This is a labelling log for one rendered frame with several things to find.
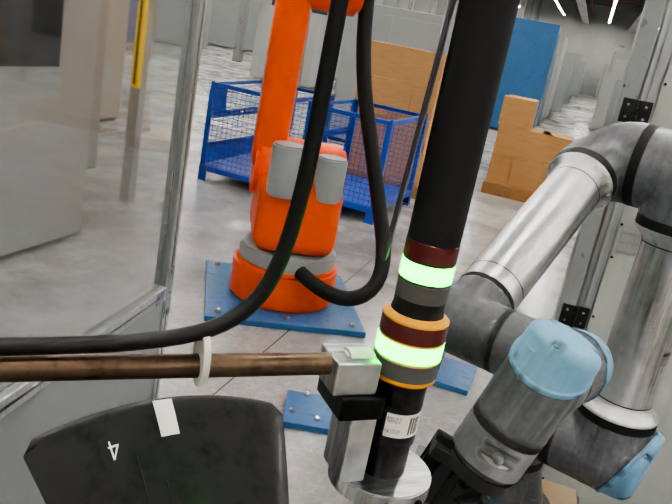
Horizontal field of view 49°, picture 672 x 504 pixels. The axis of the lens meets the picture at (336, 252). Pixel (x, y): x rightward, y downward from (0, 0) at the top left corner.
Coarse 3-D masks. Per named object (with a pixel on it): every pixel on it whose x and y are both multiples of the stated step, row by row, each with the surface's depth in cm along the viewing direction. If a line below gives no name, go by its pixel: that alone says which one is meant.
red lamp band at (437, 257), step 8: (408, 240) 45; (408, 248) 45; (416, 248) 44; (424, 248) 44; (432, 248) 44; (440, 248) 44; (456, 248) 45; (408, 256) 45; (416, 256) 44; (424, 256) 44; (432, 256) 44; (440, 256) 44; (448, 256) 44; (456, 256) 45; (432, 264) 44; (440, 264) 44; (448, 264) 45
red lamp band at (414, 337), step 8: (384, 320) 46; (392, 320) 46; (384, 328) 46; (392, 328) 46; (400, 328) 45; (408, 328) 45; (448, 328) 47; (392, 336) 46; (400, 336) 45; (408, 336) 45; (416, 336) 45; (424, 336) 45; (432, 336) 45; (440, 336) 46; (408, 344) 45; (416, 344) 45; (424, 344) 45; (432, 344) 46; (440, 344) 46
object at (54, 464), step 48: (48, 432) 57; (96, 432) 59; (144, 432) 61; (192, 432) 62; (240, 432) 65; (48, 480) 56; (96, 480) 57; (144, 480) 58; (192, 480) 60; (240, 480) 62
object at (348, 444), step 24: (336, 360) 45; (360, 360) 45; (336, 384) 45; (360, 384) 45; (336, 408) 46; (360, 408) 45; (336, 432) 48; (360, 432) 47; (336, 456) 48; (360, 456) 47; (408, 456) 52; (336, 480) 49; (360, 480) 48; (384, 480) 49; (408, 480) 49
